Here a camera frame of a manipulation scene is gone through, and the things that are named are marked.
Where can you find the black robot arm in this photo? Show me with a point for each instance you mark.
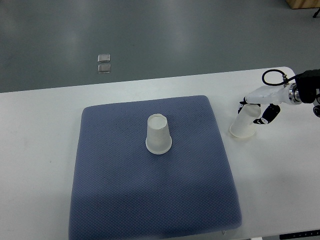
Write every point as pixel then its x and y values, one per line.
pixel 308 86

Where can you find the wooden box corner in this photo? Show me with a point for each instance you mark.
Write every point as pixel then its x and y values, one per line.
pixel 303 4

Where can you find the metal floor plate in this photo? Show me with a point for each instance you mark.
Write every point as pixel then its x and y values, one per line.
pixel 104 68
pixel 104 58

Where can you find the white paper cup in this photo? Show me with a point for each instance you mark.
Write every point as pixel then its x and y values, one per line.
pixel 243 125
pixel 158 139

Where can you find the black tripod leg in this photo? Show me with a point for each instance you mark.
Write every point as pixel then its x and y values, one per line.
pixel 316 13

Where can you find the black table edge strip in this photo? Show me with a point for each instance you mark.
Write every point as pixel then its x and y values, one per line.
pixel 298 235

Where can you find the lower metal floor plate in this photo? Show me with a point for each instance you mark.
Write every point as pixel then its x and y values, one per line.
pixel 104 68

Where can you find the blue textured cushion mat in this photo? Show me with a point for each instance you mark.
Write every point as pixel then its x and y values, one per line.
pixel 122 191

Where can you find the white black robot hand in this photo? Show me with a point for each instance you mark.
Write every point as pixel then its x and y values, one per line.
pixel 271 96

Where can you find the upper metal floor plate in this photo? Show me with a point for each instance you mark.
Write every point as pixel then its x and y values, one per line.
pixel 104 58

